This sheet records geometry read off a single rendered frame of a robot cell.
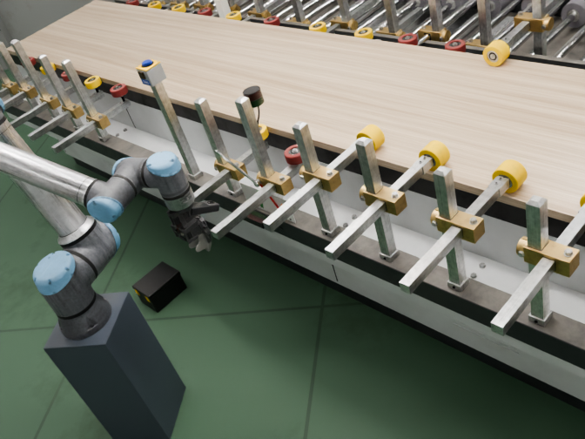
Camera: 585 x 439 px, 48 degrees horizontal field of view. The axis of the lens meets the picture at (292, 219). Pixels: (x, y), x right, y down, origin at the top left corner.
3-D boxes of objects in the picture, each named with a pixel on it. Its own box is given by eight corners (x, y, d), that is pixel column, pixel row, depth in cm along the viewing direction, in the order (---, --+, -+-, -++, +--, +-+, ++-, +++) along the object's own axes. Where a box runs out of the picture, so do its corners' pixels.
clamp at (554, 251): (568, 280, 152) (568, 264, 149) (514, 260, 160) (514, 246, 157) (581, 263, 154) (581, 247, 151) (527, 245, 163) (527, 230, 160)
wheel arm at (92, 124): (58, 155, 298) (54, 147, 296) (55, 153, 301) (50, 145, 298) (132, 106, 318) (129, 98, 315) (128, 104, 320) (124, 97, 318)
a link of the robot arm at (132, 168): (102, 173, 192) (135, 174, 187) (122, 151, 200) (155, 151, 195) (115, 198, 198) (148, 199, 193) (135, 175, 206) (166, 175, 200)
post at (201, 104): (240, 207, 255) (198, 101, 226) (234, 205, 258) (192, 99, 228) (246, 202, 257) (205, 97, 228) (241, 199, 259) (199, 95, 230)
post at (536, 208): (544, 341, 174) (540, 205, 145) (532, 336, 177) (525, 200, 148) (550, 333, 176) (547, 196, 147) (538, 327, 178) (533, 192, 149)
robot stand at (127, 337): (170, 440, 259) (104, 344, 223) (114, 442, 266) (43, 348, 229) (186, 387, 278) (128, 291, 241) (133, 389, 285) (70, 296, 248)
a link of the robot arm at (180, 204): (178, 178, 201) (197, 186, 195) (184, 191, 204) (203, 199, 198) (156, 195, 197) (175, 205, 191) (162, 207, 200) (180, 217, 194)
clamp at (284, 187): (284, 196, 223) (280, 185, 220) (258, 185, 232) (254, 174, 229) (295, 186, 226) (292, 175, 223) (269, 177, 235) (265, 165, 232)
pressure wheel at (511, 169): (507, 166, 177) (486, 172, 184) (522, 190, 178) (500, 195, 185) (519, 154, 179) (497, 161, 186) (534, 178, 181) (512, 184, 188)
